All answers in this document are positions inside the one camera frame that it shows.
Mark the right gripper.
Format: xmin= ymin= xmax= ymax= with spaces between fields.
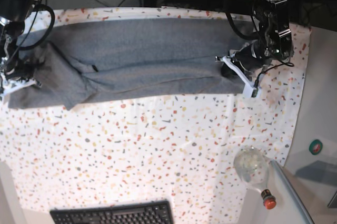
xmin=1 ymin=58 xmax=39 ymax=84

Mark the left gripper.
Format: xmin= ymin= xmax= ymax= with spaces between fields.
xmin=221 ymin=41 xmax=271 ymax=79

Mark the grey t-shirt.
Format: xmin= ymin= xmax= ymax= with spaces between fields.
xmin=8 ymin=18 xmax=244 ymax=109

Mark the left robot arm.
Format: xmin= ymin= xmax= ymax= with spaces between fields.
xmin=222 ymin=0 xmax=293 ymax=80

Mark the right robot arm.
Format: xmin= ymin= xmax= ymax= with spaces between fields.
xmin=1 ymin=0 xmax=55 ymax=80

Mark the terrazzo patterned tablecloth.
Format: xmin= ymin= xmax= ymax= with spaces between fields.
xmin=0 ymin=6 xmax=313 ymax=224

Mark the clear bottle with orange cap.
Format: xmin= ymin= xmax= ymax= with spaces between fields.
xmin=233 ymin=146 xmax=276 ymax=210

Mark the green tape roll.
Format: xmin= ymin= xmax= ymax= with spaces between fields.
xmin=309 ymin=139 xmax=323 ymax=155

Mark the grey metal bar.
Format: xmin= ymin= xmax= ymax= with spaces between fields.
xmin=270 ymin=160 xmax=314 ymax=223

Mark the black keyboard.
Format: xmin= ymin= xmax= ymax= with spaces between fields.
xmin=49 ymin=200 xmax=174 ymax=224

